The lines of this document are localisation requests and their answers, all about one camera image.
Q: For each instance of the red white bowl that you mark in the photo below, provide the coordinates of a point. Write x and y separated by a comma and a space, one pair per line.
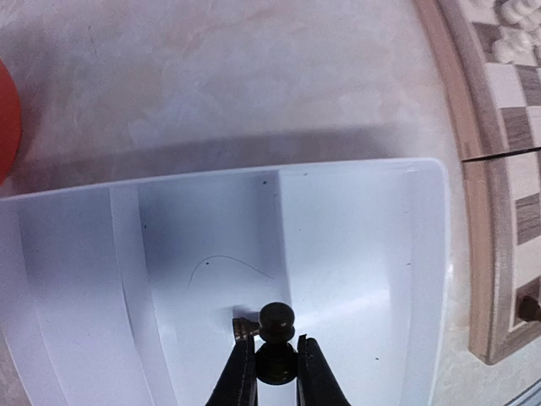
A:
10, 122

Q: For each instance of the wooden chess board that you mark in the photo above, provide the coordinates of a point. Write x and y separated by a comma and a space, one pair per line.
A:
495, 110

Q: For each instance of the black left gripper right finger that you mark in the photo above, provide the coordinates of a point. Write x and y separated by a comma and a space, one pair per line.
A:
316, 384

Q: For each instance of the single dark piece in tray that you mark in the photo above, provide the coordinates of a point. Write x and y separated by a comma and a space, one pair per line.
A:
243, 328

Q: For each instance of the white plastic divided tray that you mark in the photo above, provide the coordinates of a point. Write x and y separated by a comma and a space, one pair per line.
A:
124, 293

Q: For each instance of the black chess piece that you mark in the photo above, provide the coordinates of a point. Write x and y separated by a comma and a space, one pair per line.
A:
529, 310

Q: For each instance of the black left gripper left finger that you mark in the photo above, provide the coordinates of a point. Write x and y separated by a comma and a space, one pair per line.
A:
237, 385

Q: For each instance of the row of white chess pieces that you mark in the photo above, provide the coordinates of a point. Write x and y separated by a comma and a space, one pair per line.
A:
508, 31

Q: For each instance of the black chess pawn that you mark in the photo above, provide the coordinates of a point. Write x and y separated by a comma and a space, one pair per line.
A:
276, 360

